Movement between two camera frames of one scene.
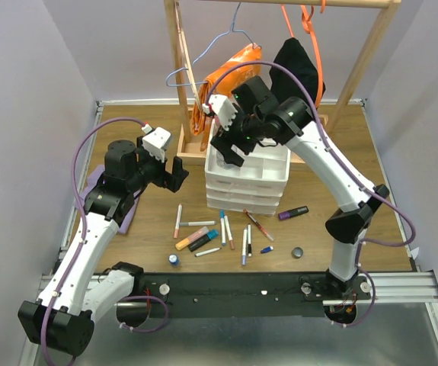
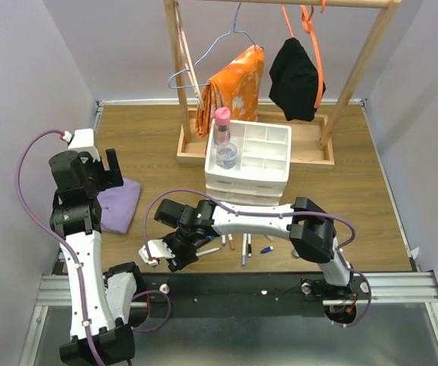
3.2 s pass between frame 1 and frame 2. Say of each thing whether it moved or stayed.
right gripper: moved
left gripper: moved
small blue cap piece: stayed
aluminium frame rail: stayed
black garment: stayed
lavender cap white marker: stayed
